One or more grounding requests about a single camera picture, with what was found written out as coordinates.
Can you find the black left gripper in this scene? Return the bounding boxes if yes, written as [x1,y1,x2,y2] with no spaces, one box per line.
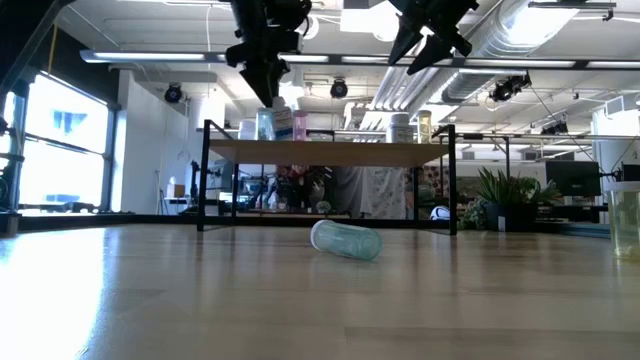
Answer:
[224,0,314,108]

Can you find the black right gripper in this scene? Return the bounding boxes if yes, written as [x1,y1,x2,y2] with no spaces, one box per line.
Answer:
[387,0,480,77]

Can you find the teal transparent pill vial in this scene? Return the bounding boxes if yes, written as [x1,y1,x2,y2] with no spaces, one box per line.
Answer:
[255,106,276,142]
[309,218,384,262]

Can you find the wide white medicine bottle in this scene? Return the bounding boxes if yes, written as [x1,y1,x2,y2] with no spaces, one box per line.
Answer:
[385,112,416,145]

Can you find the white corrugated ceiling pipes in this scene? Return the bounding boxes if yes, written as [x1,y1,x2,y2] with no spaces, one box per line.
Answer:
[372,64,451,114]

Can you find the round black ceiling lamp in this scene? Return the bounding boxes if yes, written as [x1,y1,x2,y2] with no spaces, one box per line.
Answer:
[329,77,350,100]
[163,83,184,105]

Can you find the black ceiling spotlight cluster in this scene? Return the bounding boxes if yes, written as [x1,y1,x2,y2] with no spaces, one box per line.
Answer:
[539,120,570,137]
[488,72,533,104]

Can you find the long ceiling light strip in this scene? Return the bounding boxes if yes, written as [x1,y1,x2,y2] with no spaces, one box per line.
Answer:
[79,48,640,71]

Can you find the white patterned cloth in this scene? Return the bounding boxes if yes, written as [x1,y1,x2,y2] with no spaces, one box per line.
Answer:
[333,166,407,220]

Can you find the green potted plant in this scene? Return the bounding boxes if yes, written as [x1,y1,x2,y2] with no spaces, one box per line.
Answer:
[458,166,565,233]

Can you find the large bright window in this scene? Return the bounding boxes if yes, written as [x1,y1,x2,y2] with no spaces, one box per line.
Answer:
[18,73,110,214]

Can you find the silver ventilation duct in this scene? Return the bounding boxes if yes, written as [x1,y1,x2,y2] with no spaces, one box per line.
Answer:
[439,0,584,106]

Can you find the white coiled cable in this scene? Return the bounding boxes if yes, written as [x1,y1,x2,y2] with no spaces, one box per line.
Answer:
[302,14,322,41]

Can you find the wooden shelf with black frame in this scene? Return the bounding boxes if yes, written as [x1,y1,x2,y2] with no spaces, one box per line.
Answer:
[196,118,459,237]

